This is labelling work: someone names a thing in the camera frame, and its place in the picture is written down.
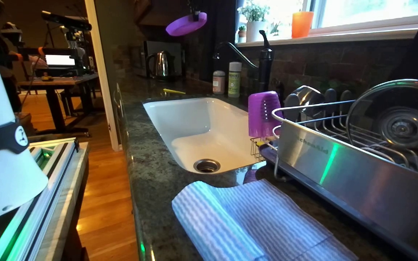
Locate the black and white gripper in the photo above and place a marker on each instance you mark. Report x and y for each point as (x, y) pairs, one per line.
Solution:
(196, 4)

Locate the purple plastic plate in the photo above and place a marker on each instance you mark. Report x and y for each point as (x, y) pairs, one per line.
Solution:
(184, 24)

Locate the metal cups in rack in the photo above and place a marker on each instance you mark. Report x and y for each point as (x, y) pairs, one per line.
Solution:
(303, 98)

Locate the stainless steel drying rack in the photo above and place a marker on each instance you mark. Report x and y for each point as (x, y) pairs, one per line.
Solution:
(363, 178)

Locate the plant in white pot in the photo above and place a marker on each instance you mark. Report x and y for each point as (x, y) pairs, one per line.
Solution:
(253, 26)

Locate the steel kettle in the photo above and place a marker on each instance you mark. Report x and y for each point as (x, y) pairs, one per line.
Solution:
(160, 65)

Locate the orange label soap bottle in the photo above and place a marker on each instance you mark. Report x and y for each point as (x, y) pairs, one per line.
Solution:
(218, 82)

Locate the green label soap bottle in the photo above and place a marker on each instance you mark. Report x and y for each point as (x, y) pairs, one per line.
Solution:
(234, 81)

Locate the yellow-green utensil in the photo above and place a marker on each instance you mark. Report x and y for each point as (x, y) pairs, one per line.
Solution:
(174, 91)

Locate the dark bronze faucet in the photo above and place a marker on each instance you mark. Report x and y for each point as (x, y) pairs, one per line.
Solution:
(264, 59)

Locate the orange plastic cup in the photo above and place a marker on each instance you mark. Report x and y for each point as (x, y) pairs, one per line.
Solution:
(301, 24)

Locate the white ceramic sink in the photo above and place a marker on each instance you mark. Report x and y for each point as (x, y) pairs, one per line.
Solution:
(199, 124)

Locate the purple utensil holder cup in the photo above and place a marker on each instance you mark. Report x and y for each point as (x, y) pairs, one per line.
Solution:
(261, 113)

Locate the lit computer monitor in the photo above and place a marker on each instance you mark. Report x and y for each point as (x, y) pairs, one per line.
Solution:
(60, 59)

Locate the dark wooden table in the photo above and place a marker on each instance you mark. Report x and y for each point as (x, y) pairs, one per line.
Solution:
(57, 88)

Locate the blue striped dish cloth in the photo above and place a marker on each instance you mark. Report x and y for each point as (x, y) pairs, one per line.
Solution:
(257, 222)

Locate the glass pot lid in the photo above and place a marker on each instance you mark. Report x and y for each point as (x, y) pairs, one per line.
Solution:
(402, 123)

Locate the dark camera rig on stand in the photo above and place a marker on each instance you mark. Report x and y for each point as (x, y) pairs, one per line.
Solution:
(68, 23)

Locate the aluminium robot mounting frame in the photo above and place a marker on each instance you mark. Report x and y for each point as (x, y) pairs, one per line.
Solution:
(49, 193)

